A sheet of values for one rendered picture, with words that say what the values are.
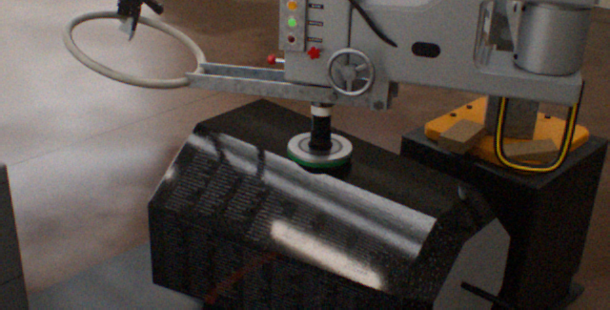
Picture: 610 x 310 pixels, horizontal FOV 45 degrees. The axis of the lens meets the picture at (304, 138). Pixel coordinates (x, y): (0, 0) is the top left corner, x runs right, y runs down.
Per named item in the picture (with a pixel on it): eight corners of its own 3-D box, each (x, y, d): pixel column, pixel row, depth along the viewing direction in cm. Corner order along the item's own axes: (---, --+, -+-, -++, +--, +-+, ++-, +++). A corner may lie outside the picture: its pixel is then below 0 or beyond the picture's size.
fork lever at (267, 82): (400, 93, 239) (401, 77, 237) (389, 114, 223) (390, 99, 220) (205, 72, 258) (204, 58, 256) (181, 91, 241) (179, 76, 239)
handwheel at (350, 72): (378, 90, 223) (383, 42, 217) (372, 102, 215) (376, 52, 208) (331, 83, 227) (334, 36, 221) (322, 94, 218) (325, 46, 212)
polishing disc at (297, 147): (344, 134, 257) (345, 131, 256) (357, 161, 238) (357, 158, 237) (284, 135, 253) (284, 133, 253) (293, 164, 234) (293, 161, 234)
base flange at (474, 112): (484, 103, 324) (486, 93, 322) (591, 138, 294) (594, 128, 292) (418, 134, 292) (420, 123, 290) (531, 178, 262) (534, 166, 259)
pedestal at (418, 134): (457, 231, 367) (478, 93, 335) (584, 290, 326) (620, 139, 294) (375, 286, 323) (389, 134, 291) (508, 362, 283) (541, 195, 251)
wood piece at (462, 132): (460, 130, 287) (461, 118, 285) (484, 136, 282) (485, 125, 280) (437, 147, 273) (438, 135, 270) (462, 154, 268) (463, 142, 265)
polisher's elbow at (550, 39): (509, 51, 222) (518, -13, 214) (575, 57, 219) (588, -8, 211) (513, 72, 205) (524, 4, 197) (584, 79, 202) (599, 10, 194)
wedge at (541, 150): (549, 150, 274) (551, 137, 272) (556, 162, 265) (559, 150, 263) (495, 147, 274) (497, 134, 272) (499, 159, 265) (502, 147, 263)
